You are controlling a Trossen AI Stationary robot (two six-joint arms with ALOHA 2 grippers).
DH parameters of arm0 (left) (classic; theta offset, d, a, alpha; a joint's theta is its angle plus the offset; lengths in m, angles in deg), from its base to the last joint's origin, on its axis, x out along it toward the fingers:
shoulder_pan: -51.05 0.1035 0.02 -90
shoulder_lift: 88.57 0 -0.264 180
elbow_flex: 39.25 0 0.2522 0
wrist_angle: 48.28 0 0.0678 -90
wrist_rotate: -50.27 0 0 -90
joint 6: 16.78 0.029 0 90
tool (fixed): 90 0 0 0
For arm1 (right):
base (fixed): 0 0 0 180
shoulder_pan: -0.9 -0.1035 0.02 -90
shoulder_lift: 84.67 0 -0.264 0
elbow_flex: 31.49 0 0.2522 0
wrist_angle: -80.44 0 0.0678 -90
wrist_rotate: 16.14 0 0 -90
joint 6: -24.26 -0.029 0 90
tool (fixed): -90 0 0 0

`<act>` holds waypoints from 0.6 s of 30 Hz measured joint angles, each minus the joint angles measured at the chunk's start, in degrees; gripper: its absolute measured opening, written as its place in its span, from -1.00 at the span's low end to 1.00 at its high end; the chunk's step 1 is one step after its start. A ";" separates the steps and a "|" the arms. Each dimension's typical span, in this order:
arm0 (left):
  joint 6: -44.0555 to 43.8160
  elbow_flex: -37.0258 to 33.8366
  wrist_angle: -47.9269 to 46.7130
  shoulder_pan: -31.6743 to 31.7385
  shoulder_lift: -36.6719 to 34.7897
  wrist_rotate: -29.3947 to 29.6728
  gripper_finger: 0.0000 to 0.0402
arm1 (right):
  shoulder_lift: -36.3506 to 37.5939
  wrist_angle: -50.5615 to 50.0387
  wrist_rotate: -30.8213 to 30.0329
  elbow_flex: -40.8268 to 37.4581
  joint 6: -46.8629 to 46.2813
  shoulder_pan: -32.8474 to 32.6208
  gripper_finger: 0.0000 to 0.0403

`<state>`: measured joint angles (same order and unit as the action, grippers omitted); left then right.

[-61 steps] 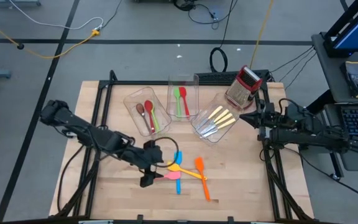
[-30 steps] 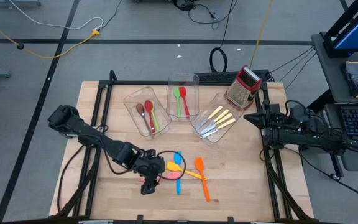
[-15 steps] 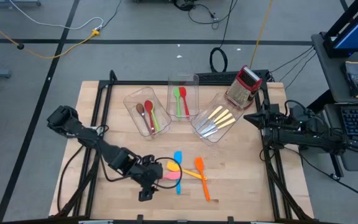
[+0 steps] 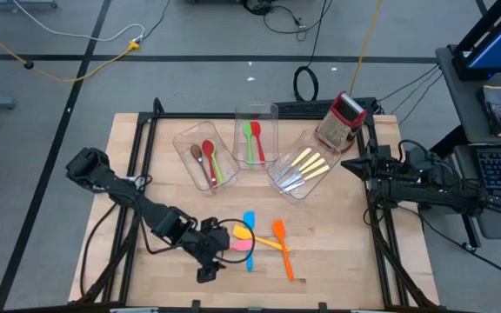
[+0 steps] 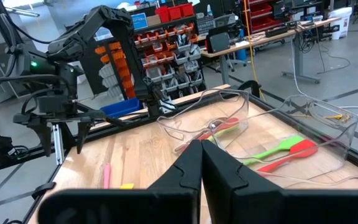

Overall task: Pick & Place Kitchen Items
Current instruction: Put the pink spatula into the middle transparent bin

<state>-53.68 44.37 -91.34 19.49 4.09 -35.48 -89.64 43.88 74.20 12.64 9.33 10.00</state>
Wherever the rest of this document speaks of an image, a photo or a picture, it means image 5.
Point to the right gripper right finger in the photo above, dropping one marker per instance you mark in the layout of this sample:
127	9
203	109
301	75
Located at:
259	208

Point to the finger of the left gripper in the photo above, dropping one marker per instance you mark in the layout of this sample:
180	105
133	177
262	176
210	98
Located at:
84	133
43	137

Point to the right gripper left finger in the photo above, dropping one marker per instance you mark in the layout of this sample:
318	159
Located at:
135	208

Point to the green silicone spatula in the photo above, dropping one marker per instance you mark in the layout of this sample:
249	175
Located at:
287	143

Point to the red silicone spatula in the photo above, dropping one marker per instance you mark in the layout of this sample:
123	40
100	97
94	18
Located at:
303	148

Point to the green silicone spoon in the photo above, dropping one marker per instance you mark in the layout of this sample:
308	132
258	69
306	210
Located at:
228	130

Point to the red silicone spoon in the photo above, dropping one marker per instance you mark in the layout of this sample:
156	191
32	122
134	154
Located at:
225	123

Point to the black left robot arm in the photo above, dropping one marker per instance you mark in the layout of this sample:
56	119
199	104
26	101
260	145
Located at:
117	28

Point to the silver aluminium extrusion piece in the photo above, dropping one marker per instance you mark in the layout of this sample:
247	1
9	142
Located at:
57	143

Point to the blue storage bin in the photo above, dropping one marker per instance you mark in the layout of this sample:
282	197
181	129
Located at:
121	107

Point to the black table clamp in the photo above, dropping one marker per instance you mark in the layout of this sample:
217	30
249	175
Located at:
43	188

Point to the clear plastic bin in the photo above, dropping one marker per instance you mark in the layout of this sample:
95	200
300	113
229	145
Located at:
337	137
322	183
182	124

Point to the parts rack with small bins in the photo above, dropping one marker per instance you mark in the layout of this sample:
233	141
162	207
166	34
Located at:
179	59

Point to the red storage bin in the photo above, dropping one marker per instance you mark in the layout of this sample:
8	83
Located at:
162	14
187	9
175	12

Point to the dark grey panel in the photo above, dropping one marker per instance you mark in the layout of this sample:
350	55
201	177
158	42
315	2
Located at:
218	42

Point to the wooden workbench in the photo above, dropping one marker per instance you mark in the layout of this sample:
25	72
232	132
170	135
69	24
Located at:
259	39

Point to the red shelving unit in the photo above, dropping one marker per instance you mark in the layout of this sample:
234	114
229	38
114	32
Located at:
261	15

